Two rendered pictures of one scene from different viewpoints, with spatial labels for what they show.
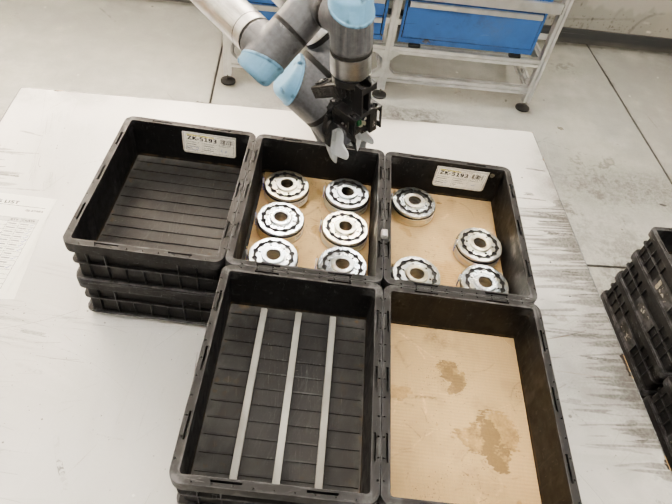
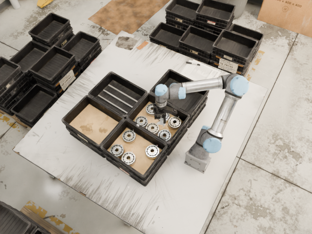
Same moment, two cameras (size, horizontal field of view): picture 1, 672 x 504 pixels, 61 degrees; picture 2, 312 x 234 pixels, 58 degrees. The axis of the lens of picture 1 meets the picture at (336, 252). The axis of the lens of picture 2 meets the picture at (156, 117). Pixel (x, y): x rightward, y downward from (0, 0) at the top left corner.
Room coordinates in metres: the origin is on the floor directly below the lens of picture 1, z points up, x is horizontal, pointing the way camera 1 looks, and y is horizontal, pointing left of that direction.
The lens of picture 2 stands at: (1.61, -0.78, 2.76)
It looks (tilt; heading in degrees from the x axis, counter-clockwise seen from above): 58 degrees down; 132
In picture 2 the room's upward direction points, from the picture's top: 3 degrees counter-clockwise
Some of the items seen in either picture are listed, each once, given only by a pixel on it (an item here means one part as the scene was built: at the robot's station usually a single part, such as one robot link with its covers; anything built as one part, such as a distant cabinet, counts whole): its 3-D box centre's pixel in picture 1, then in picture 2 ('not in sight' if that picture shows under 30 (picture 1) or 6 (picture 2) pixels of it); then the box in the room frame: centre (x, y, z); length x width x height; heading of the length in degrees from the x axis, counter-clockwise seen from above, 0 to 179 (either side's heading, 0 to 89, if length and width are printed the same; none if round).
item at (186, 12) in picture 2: not in sight; (184, 18); (-0.06, 1.70, 0.31); 0.40 x 0.30 x 0.34; 9
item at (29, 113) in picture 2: not in sight; (38, 107); (-0.50, -0.34, 0.26); 0.40 x 0.30 x 0.23; 99
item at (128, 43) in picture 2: not in sight; (126, 42); (-0.05, 0.66, 0.71); 0.22 x 0.19 x 0.01; 9
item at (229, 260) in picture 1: (313, 204); (158, 117); (0.86, 0.07, 0.92); 0.40 x 0.30 x 0.02; 4
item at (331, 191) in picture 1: (347, 193); (164, 135); (0.98, 0.00, 0.86); 0.10 x 0.10 x 0.01
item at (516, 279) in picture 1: (446, 238); (134, 149); (0.88, -0.23, 0.87); 0.40 x 0.30 x 0.11; 4
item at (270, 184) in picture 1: (286, 185); (174, 122); (0.97, 0.14, 0.86); 0.10 x 0.10 x 0.01
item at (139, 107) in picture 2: (311, 220); (158, 120); (0.86, 0.07, 0.87); 0.40 x 0.30 x 0.11; 4
